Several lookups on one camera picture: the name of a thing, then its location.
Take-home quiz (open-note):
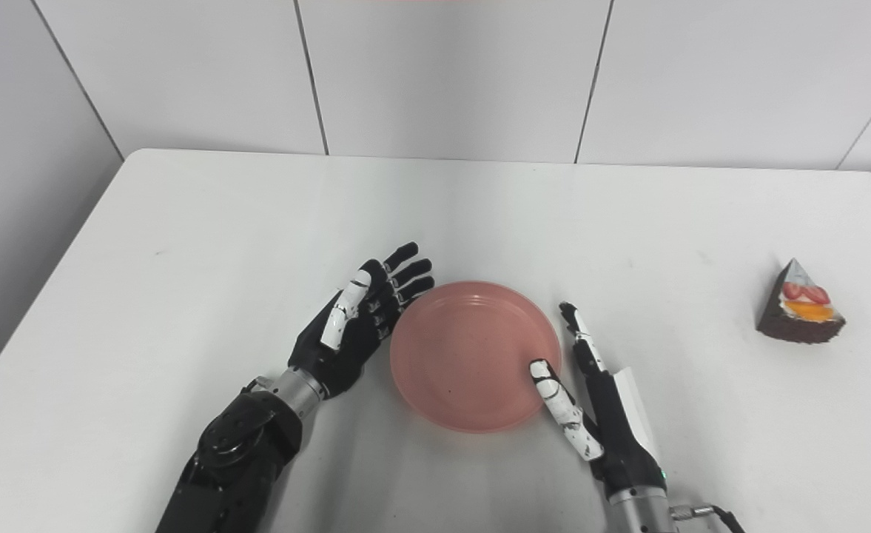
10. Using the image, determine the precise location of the pink round plate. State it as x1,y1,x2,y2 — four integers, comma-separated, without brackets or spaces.
389,280,562,435

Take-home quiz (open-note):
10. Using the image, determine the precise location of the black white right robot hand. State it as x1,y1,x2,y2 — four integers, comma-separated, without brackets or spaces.
530,301,667,498

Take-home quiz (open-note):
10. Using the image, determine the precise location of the chocolate cake slice with fruit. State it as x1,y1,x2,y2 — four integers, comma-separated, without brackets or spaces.
756,258,847,344

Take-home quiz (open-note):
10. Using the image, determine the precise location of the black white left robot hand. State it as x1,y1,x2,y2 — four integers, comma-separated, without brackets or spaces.
287,242,435,399

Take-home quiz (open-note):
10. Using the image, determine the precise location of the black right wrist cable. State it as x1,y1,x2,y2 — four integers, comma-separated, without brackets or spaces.
670,503,747,533

